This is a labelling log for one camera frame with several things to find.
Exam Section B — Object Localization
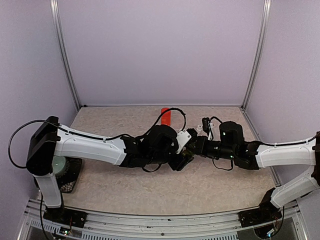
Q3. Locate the small white bottle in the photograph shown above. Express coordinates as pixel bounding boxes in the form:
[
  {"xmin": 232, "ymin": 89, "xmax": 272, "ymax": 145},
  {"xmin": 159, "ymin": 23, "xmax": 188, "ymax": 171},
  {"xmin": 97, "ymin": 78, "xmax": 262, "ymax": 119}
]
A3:
[{"xmin": 196, "ymin": 124, "xmax": 203, "ymax": 134}]

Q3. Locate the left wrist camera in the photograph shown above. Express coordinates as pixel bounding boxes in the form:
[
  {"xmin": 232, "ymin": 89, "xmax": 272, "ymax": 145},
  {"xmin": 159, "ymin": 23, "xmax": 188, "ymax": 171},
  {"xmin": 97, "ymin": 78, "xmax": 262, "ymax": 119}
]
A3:
[{"xmin": 176, "ymin": 130, "xmax": 192, "ymax": 154}]

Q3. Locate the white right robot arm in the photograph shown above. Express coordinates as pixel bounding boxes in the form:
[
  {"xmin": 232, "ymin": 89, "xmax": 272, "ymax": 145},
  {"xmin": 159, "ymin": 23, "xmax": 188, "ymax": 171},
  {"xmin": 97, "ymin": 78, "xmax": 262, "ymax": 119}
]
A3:
[{"xmin": 185, "ymin": 121, "xmax": 320, "ymax": 222}]

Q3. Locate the green pill organizer box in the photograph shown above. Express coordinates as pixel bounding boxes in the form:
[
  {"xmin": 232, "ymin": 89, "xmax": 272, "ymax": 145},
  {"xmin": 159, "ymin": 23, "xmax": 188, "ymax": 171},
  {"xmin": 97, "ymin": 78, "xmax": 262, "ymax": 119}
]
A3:
[{"xmin": 176, "ymin": 149, "xmax": 194, "ymax": 171}]

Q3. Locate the red cylindrical can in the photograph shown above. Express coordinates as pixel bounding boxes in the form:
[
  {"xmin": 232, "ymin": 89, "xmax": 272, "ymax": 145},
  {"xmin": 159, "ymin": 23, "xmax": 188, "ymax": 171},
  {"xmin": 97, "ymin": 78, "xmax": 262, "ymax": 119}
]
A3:
[{"xmin": 160, "ymin": 107, "xmax": 171, "ymax": 126}]

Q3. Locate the aluminium frame post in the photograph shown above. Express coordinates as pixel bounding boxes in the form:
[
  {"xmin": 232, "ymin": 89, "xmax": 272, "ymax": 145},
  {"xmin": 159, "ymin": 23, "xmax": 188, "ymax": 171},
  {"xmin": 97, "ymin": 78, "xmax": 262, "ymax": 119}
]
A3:
[
  {"xmin": 50, "ymin": 0, "xmax": 82, "ymax": 111},
  {"xmin": 241, "ymin": 0, "xmax": 272, "ymax": 112}
]

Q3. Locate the front aluminium rail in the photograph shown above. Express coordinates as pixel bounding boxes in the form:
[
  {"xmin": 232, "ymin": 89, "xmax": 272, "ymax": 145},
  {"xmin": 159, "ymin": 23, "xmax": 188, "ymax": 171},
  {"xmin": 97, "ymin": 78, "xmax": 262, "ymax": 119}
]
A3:
[{"xmin": 21, "ymin": 201, "xmax": 308, "ymax": 240}]

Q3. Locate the left aluminium frame post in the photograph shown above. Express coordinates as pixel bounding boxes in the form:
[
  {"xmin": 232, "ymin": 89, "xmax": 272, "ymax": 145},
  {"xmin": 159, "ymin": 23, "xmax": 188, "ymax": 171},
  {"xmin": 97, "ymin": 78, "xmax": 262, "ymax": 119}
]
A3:
[{"xmin": 50, "ymin": 0, "xmax": 82, "ymax": 111}]

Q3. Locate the black square tray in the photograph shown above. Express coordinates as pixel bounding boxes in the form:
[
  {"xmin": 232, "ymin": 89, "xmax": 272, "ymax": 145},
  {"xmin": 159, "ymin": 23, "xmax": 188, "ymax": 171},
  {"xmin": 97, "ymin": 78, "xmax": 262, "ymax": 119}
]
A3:
[{"xmin": 55, "ymin": 157, "xmax": 83, "ymax": 194}]

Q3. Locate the right aluminium frame post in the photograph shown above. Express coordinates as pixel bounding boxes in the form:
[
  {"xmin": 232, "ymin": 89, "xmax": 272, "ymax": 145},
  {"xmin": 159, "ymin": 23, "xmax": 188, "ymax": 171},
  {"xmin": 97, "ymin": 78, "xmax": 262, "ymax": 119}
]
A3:
[{"xmin": 241, "ymin": 0, "xmax": 272, "ymax": 112}]

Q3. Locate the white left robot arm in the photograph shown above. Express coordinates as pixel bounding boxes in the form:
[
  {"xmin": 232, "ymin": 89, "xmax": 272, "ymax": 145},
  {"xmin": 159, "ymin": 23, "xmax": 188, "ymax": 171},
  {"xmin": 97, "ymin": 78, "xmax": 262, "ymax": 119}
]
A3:
[{"xmin": 26, "ymin": 116, "xmax": 198, "ymax": 223}]

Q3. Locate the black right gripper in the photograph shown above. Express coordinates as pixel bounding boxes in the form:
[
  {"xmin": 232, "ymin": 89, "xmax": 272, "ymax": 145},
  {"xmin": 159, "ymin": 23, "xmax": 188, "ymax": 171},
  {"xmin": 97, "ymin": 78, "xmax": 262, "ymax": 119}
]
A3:
[{"xmin": 188, "ymin": 136, "xmax": 237, "ymax": 161}]

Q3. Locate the green ceramic bowl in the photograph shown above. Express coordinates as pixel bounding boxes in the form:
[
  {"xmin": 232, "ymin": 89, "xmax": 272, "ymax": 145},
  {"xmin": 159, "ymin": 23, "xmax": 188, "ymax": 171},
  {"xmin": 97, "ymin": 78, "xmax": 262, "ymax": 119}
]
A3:
[{"xmin": 52, "ymin": 156, "xmax": 67, "ymax": 175}]

